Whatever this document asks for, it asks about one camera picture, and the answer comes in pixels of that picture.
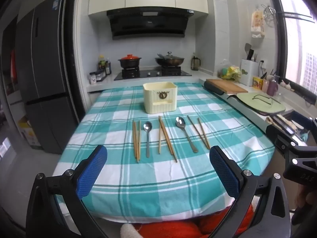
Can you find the black clay pot orange lid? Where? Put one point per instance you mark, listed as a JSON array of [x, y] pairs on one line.
[[130, 60]]

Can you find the green square pan lid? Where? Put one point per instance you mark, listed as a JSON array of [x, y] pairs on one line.
[[260, 104]]

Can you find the orange red garment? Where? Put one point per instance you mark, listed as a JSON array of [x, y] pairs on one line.
[[173, 229]]

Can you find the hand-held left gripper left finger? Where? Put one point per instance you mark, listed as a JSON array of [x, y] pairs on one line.
[[92, 171]]

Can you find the small steel spoon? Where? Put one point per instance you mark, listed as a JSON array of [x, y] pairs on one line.
[[147, 127]]

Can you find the white knife holder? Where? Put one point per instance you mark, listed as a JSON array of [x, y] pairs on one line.
[[249, 72]]

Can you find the grey spatula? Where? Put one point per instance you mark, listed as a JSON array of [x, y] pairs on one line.
[[248, 48]]

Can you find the large steel spoon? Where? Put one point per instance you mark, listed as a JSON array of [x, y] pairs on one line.
[[180, 122]]

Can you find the dark grey refrigerator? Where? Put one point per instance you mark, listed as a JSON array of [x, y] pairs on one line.
[[49, 79]]

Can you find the yellow cardboard box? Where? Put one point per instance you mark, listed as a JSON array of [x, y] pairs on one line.
[[28, 131]]

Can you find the cream plastic utensil holder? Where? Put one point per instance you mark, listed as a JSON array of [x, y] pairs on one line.
[[158, 91]]

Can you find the black range hood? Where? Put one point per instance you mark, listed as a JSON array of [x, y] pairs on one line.
[[148, 22]]

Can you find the dark sauce bottle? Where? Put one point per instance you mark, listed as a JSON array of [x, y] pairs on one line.
[[108, 68]]

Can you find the window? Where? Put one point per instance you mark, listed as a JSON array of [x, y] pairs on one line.
[[299, 42]]

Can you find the glass pitcher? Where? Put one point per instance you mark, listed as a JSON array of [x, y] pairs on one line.
[[195, 63]]

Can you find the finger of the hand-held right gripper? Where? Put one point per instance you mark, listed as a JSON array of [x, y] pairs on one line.
[[303, 120], [275, 130]]

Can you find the purple bottle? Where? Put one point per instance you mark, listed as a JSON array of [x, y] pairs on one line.
[[272, 86]]

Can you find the wok with glass lid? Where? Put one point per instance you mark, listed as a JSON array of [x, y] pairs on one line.
[[170, 60]]

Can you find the yellow packet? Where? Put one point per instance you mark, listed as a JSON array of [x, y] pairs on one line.
[[257, 83]]

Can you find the white printed spice jar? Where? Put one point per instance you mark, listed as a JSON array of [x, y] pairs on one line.
[[92, 78]]

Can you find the yellow-capped sauce bottle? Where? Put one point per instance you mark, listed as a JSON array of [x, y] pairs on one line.
[[101, 63]]

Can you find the plastic bag with yellow contents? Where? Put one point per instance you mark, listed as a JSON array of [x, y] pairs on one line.
[[230, 72]]

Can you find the white wall socket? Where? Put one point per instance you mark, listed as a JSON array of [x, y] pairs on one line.
[[263, 64]]

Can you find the white orange hanging bag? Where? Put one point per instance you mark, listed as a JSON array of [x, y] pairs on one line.
[[257, 22]]

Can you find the wooden cutting board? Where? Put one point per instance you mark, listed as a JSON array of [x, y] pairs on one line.
[[226, 84]]

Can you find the row of spice jars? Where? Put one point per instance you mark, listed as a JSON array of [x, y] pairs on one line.
[[100, 76]]

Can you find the black gas stove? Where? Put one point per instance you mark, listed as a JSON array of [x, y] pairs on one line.
[[151, 73]]

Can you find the person's right hand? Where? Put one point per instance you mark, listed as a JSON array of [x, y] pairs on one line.
[[302, 195]]

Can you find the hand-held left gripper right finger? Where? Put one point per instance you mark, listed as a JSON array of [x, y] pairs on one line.
[[224, 171]]

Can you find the teal plaid tablecloth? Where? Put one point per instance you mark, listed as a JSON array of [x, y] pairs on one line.
[[111, 119]]

